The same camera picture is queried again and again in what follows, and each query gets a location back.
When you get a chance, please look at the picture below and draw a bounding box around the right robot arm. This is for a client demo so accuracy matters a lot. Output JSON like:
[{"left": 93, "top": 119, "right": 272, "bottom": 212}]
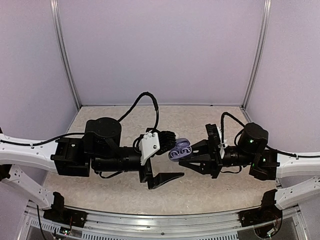
[{"left": 178, "top": 122, "right": 320, "bottom": 222}]

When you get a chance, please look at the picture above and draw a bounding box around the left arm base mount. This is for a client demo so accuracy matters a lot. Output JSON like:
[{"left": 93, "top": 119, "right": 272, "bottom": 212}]
[{"left": 43, "top": 191, "right": 88, "bottom": 228}]

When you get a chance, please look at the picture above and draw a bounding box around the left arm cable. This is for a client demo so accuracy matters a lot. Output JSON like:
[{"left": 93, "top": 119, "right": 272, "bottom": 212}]
[{"left": 117, "top": 91, "right": 161, "bottom": 131}]

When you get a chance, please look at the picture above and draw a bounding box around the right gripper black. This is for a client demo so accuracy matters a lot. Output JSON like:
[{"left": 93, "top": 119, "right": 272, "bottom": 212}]
[{"left": 178, "top": 138, "right": 255, "bottom": 179}]

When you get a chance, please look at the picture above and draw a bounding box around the right aluminium frame post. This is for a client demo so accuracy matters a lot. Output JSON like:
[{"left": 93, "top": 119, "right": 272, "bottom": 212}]
[{"left": 241, "top": 0, "right": 272, "bottom": 111}]

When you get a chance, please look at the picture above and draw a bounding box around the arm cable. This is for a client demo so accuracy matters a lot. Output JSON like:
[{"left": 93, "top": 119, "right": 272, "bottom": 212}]
[
  {"left": 219, "top": 111, "right": 247, "bottom": 141},
  {"left": 117, "top": 91, "right": 161, "bottom": 131}
]

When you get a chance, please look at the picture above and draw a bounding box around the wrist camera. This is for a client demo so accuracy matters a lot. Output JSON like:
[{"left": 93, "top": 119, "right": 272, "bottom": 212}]
[
  {"left": 205, "top": 123, "right": 226, "bottom": 152},
  {"left": 138, "top": 130, "right": 176, "bottom": 166}
]

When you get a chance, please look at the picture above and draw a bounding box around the front aluminium rail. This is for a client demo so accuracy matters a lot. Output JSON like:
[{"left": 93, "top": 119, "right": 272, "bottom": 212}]
[{"left": 15, "top": 201, "right": 311, "bottom": 240}]

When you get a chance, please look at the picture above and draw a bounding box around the left aluminium frame post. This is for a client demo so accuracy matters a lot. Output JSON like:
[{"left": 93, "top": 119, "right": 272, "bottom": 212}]
[{"left": 49, "top": 0, "right": 82, "bottom": 111}]

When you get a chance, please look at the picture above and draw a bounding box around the blue-grey earbud case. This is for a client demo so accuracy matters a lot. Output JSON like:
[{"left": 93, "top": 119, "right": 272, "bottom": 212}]
[{"left": 168, "top": 138, "right": 192, "bottom": 162}]

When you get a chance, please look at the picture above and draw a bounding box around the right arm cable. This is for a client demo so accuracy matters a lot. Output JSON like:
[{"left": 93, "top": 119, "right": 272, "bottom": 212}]
[{"left": 219, "top": 111, "right": 247, "bottom": 141}]

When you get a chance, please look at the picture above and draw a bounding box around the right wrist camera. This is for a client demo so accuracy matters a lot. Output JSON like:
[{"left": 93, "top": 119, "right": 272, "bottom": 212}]
[{"left": 205, "top": 123, "right": 226, "bottom": 152}]

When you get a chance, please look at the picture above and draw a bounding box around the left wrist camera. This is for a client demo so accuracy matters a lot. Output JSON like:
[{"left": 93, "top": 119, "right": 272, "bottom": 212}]
[{"left": 138, "top": 130, "right": 176, "bottom": 166}]

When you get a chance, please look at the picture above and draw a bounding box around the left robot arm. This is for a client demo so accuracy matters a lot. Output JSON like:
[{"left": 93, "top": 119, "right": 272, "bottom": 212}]
[{"left": 0, "top": 117, "right": 183, "bottom": 223}]

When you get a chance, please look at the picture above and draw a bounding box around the purple earbud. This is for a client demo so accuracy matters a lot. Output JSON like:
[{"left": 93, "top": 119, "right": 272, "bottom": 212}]
[
  {"left": 180, "top": 146, "right": 192, "bottom": 156},
  {"left": 169, "top": 150, "right": 180, "bottom": 158}
]

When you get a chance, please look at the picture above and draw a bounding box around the aluminium frame post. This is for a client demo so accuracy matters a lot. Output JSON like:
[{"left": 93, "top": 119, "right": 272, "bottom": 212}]
[
  {"left": 49, "top": 0, "right": 82, "bottom": 111},
  {"left": 241, "top": 0, "right": 272, "bottom": 111}
]

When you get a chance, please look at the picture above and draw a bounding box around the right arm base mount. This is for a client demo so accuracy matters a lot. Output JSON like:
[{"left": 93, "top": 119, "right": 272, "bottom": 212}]
[{"left": 238, "top": 189, "right": 283, "bottom": 227}]

